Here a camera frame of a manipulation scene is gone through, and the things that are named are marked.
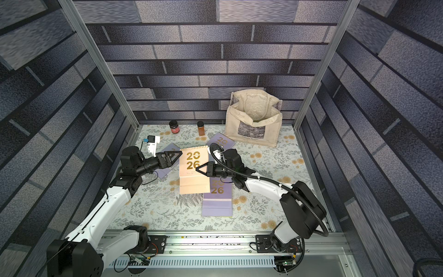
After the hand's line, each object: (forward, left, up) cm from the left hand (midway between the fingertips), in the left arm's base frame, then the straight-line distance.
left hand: (178, 153), depth 74 cm
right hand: (-4, -7, -6) cm, 10 cm away
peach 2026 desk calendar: (-8, -6, -10) cm, 14 cm away
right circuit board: (-37, -46, -26) cm, 64 cm away
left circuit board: (-37, +15, -26) cm, 48 cm away
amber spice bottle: (+33, -5, -19) cm, 39 cm away
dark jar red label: (+35, +13, -19) cm, 42 cm away
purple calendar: (+26, -21, -24) cm, 42 cm away
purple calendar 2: (-13, -18, -25) cm, 33 cm away
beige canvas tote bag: (+42, -41, -16) cm, 61 cm away
